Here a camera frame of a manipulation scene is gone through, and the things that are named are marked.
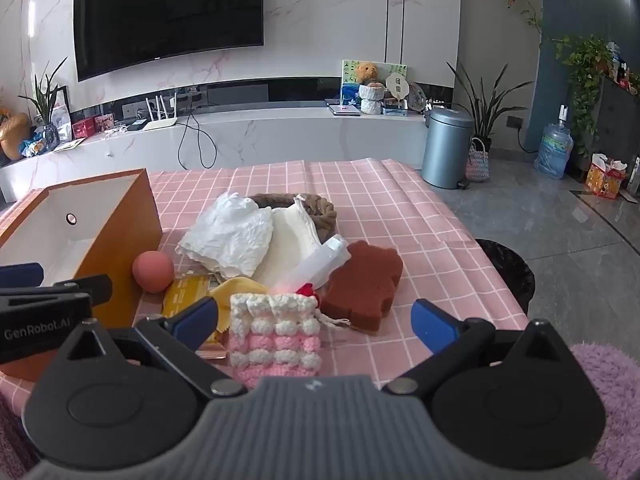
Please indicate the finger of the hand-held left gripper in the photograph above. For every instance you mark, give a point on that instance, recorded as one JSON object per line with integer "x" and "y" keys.
{"x": 90, "y": 291}
{"x": 20, "y": 275}

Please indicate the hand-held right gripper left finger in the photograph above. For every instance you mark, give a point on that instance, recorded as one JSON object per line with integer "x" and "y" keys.
{"x": 192, "y": 322}

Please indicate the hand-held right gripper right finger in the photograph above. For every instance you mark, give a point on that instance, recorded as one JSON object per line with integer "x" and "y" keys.
{"x": 432, "y": 327}

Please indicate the orange cardboard box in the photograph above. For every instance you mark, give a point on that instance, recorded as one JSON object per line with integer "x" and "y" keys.
{"x": 125, "y": 240}

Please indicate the pink foam ball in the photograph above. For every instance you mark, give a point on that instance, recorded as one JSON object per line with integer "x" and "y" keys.
{"x": 153, "y": 272}

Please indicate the brown bear-shaped sponge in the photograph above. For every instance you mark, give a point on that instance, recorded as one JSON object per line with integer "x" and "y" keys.
{"x": 362, "y": 285}

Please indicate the pink white crocheted pouch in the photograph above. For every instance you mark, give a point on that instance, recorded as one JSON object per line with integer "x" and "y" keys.
{"x": 275, "y": 335}

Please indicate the white tissue paper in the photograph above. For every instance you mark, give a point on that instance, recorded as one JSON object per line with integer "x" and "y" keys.
{"x": 225, "y": 232}

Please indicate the cream cloth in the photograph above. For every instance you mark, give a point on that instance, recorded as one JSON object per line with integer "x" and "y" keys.
{"x": 290, "y": 245}

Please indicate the clear plastic bottle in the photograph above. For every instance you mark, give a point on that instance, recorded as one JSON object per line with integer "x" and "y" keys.
{"x": 315, "y": 265}

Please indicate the yellow plastic packet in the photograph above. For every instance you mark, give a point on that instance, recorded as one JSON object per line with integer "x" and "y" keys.
{"x": 187, "y": 292}

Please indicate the yellow cloth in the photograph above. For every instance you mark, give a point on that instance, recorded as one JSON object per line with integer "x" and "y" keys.
{"x": 235, "y": 287}

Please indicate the black trash bin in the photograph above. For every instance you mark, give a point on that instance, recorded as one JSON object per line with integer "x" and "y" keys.
{"x": 505, "y": 270}

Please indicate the pink checked tablecloth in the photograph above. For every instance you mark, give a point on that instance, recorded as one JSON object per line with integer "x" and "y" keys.
{"x": 390, "y": 220}

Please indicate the blue snack bag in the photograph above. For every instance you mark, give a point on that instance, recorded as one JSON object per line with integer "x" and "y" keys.
{"x": 34, "y": 147}

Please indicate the golden brown vase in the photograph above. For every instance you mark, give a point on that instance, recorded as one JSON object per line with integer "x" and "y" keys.
{"x": 14, "y": 135}

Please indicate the brown knitted headband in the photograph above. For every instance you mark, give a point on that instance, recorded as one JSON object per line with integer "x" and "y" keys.
{"x": 326, "y": 217}

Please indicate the red box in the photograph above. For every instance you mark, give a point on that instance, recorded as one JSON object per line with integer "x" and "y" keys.
{"x": 83, "y": 128}

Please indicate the woven handbag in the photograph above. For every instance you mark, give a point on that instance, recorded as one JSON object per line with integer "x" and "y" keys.
{"x": 478, "y": 165}

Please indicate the pink box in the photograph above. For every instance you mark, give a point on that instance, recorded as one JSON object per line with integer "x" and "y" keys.
{"x": 105, "y": 122}

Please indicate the green plant in glass vase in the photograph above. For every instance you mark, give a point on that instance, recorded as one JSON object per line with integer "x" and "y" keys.
{"x": 45, "y": 105}

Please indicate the silver pedal trash can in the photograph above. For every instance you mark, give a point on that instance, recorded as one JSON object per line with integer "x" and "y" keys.
{"x": 446, "y": 150}

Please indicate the white router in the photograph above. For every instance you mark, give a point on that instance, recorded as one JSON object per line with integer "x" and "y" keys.
{"x": 160, "y": 124}

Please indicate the white marble tv cabinet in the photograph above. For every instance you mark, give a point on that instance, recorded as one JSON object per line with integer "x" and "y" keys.
{"x": 280, "y": 135}

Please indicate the blue water bottle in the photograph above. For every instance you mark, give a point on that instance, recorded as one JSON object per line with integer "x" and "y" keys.
{"x": 552, "y": 147}

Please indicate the long-leaf potted plant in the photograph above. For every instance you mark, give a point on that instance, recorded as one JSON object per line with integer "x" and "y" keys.
{"x": 487, "y": 110}

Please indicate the orange tissue box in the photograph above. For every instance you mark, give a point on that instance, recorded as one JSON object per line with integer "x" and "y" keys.
{"x": 602, "y": 180}

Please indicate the decorative plate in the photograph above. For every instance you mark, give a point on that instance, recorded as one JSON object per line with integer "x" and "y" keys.
{"x": 417, "y": 96}

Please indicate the flat notebook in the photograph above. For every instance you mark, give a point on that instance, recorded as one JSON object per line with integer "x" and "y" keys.
{"x": 342, "y": 110}

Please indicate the round paper fan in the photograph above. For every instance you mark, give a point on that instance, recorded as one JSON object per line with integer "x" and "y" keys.
{"x": 397, "y": 84}

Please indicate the green blue painting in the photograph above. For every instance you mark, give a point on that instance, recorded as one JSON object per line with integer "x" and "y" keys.
{"x": 349, "y": 90}

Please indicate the brown teddy bear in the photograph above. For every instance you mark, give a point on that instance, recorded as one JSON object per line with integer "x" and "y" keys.
{"x": 367, "y": 72}

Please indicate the dark cabinet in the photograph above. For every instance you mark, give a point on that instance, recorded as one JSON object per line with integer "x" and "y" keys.
{"x": 617, "y": 120}

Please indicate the green pothos plant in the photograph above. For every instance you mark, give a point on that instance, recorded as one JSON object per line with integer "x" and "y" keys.
{"x": 585, "y": 65}

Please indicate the black picture frame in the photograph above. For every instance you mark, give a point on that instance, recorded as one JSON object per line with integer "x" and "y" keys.
{"x": 62, "y": 110}

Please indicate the black wall television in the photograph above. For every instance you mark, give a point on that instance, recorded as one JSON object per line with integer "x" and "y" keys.
{"x": 165, "y": 10}

